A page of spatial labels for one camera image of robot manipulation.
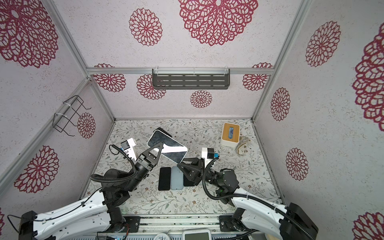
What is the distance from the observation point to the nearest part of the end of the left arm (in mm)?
510

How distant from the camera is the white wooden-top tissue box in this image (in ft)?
3.37

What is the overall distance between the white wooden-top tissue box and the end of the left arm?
58 cm
